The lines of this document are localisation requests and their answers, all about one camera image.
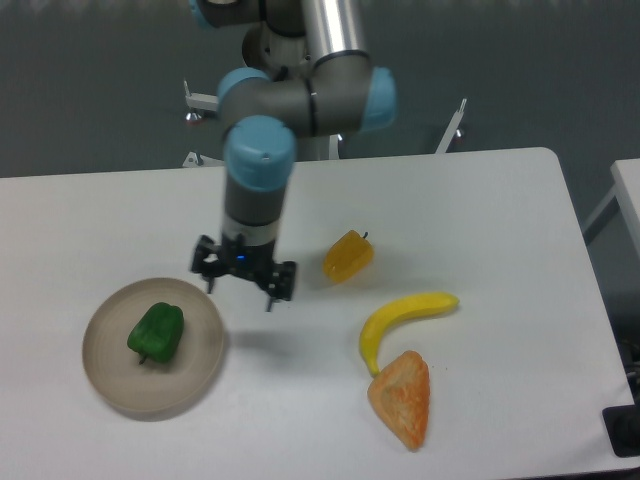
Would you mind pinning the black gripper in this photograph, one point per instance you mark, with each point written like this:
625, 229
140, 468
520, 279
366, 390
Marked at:
252, 263

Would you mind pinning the green bell pepper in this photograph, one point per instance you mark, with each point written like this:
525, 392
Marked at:
157, 334

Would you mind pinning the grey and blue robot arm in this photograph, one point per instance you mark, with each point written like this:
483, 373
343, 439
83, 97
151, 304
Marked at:
259, 152

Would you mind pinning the yellow bell pepper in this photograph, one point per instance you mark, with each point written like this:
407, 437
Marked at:
347, 256

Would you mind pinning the beige round plate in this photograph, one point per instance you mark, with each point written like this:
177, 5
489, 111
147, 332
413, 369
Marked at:
153, 391

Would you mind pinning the yellow banana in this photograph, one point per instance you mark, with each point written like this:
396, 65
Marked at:
396, 312

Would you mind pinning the orange triangular pastry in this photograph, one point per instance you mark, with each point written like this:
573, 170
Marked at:
400, 397

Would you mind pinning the white side table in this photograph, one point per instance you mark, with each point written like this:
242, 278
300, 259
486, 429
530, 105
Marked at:
622, 197

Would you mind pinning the black device at edge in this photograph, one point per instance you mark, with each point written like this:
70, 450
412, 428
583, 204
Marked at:
622, 425

